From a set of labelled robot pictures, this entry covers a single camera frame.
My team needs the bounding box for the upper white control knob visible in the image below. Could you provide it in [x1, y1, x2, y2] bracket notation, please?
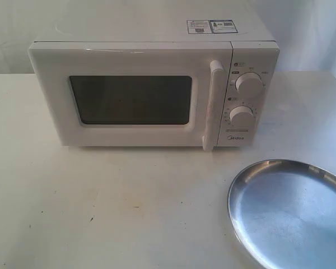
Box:
[235, 72, 263, 98]

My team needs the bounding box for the round stainless steel tray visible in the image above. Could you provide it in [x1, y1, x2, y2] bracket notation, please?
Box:
[227, 159, 336, 268]

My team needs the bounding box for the white microwave door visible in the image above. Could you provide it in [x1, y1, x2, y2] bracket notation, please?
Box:
[29, 42, 233, 151]

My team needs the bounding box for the white control knob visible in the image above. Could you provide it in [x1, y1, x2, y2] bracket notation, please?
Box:
[229, 106, 255, 127]
[235, 72, 263, 98]

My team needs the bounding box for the white microwave oven body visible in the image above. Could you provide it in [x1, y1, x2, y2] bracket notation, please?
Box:
[34, 8, 279, 148]

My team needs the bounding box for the blue white label sticker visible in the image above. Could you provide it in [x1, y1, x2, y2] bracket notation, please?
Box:
[186, 20, 238, 34]

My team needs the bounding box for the lower white control knob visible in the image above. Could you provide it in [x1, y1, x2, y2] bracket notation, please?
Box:
[229, 106, 255, 127]

